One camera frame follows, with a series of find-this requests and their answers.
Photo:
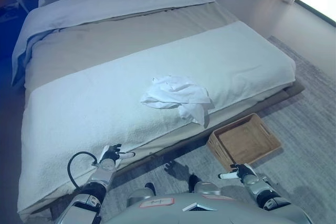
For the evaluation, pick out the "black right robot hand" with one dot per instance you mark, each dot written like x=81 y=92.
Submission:
x=241 y=172

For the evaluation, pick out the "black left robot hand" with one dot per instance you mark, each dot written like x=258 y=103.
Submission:
x=111 y=155

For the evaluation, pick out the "white clothes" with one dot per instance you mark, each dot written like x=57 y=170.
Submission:
x=176 y=94

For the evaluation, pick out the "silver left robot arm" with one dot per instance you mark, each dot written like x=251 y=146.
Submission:
x=90 y=190

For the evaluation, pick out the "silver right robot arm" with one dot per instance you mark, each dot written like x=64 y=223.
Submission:
x=265 y=193

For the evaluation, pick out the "rectangular wooden basket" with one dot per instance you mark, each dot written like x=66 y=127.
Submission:
x=244 y=142

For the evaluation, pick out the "light blue bed sheet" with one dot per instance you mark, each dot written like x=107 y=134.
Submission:
x=105 y=6

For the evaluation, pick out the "silver right robot leg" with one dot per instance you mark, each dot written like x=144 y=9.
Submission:
x=207 y=187

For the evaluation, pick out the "silver robot leg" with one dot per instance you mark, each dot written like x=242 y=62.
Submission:
x=139 y=197
x=207 y=187

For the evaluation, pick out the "black right robot foot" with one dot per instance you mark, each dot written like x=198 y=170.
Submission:
x=193 y=180

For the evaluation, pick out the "black robot foot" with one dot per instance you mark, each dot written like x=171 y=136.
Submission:
x=193 y=180
x=150 y=186

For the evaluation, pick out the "black left robot foot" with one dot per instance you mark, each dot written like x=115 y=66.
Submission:
x=150 y=186

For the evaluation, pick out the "silver robot torso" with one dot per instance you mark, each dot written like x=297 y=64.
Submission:
x=210 y=211

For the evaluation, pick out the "silver left robot leg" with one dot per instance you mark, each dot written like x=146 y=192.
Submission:
x=139 y=197

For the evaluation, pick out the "brown bed frame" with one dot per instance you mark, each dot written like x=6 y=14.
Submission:
x=295 y=89

